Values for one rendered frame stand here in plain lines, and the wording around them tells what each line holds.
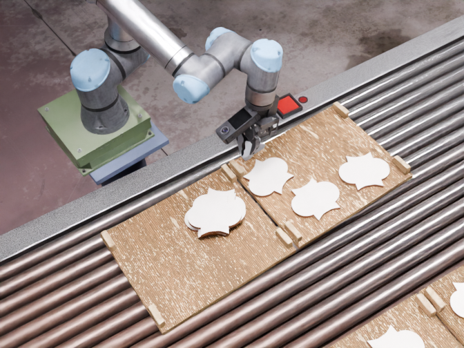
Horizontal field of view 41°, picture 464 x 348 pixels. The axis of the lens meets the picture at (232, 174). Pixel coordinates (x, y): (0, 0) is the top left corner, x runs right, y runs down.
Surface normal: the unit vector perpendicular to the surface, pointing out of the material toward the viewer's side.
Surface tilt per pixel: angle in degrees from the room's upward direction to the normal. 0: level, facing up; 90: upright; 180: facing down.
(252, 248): 0
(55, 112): 2
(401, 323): 0
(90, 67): 9
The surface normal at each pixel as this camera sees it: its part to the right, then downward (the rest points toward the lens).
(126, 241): -0.05, -0.61
